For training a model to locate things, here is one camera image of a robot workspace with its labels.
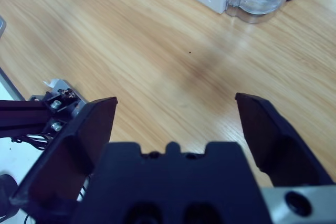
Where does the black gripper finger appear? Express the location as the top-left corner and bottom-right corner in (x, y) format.
(235, 92), (336, 188)
(9, 97), (118, 219)

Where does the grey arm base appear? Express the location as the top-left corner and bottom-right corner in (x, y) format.
(0, 16), (7, 38)

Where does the black camera post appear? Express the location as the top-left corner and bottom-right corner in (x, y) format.
(0, 89), (82, 138)

